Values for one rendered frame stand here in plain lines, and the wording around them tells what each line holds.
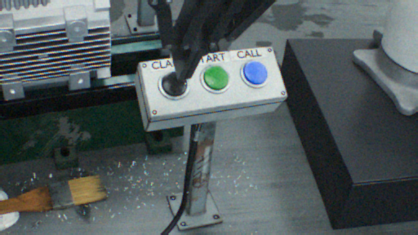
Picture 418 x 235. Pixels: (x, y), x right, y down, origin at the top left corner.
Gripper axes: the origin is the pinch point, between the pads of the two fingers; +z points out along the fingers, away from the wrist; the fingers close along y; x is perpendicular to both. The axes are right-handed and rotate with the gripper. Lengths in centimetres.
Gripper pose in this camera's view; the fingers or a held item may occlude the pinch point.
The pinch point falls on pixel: (188, 52)
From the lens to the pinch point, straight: 55.2
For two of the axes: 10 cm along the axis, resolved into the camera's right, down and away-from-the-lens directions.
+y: -9.4, 1.5, -3.1
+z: -2.4, 3.4, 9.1
